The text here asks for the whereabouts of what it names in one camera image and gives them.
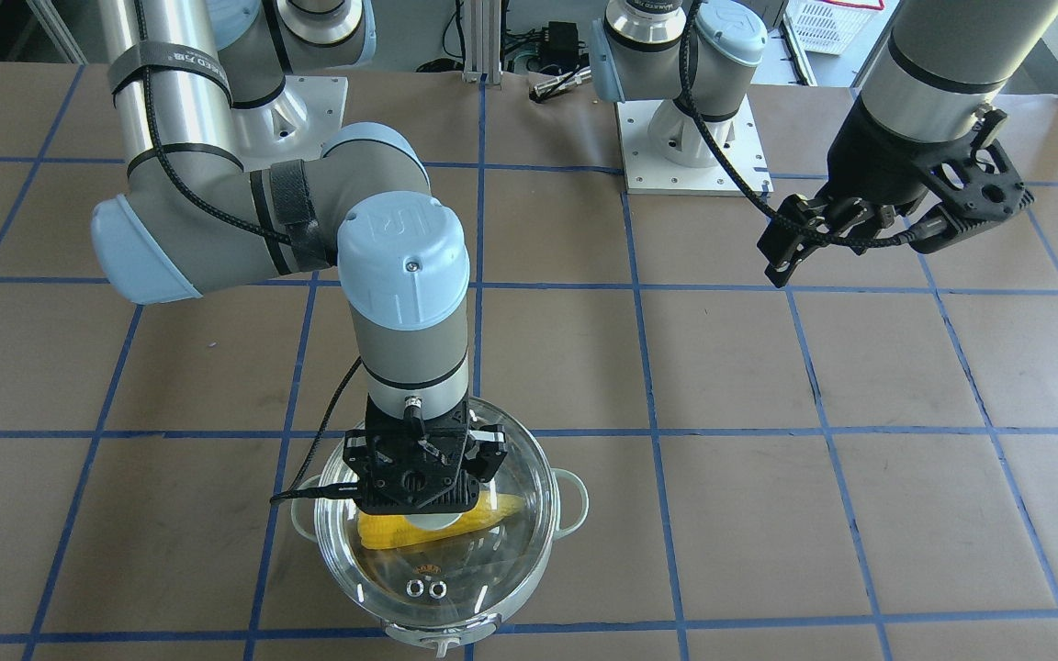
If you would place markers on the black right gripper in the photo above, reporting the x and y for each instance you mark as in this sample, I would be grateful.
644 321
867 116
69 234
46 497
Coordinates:
490 455

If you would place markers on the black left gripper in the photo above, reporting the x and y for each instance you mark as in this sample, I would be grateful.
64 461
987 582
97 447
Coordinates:
880 163

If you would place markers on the yellow plastic corn cob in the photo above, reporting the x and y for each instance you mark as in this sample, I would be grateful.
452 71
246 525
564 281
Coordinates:
386 532

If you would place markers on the glass pot lid with knob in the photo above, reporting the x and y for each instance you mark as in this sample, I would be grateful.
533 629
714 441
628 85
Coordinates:
434 584

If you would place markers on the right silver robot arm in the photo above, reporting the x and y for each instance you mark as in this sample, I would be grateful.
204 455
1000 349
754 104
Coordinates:
230 183

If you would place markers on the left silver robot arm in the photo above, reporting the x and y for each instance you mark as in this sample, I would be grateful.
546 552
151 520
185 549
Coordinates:
938 69

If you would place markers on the pale green cooking pot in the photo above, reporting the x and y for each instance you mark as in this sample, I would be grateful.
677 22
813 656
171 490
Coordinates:
439 523

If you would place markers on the white plastic basket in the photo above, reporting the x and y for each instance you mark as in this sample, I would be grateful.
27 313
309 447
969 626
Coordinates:
828 27

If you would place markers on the black plug adapter on floor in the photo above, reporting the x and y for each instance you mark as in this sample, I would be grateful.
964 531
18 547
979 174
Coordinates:
560 44

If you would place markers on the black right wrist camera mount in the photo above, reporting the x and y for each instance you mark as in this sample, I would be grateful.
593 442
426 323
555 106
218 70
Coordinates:
410 499

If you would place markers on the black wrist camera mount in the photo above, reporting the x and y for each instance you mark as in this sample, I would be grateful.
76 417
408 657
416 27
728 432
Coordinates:
978 186
410 499

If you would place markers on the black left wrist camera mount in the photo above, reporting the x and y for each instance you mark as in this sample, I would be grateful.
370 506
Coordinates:
978 186

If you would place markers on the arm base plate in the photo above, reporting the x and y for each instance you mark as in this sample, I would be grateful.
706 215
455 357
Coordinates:
292 126
664 153

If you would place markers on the aluminium frame post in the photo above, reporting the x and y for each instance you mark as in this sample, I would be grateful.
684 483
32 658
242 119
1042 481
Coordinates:
482 41

